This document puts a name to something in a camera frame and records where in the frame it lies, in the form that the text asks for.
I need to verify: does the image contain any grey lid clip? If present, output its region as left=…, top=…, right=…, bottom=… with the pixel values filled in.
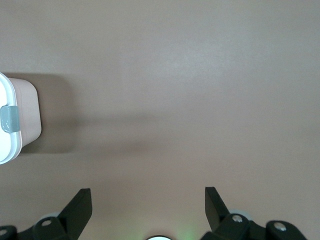
left=0, top=105, right=20, bottom=133

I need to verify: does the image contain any white plastic box lid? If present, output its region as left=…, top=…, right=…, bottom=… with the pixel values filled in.
left=0, top=71, right=23, bottom=165

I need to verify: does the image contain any pink plastic storage box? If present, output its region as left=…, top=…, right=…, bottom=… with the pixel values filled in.
left=8, top=77, right=42, bottom=149

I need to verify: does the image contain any brown table mat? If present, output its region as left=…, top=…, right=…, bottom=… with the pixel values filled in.
left=0, top=0, right=320, bottom=240

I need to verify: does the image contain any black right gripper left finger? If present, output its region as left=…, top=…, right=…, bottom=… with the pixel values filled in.
left=0, top=188, right=93, bottom=240

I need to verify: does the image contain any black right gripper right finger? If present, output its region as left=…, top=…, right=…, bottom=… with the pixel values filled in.
left=199, top=186, right=308, bottom=240

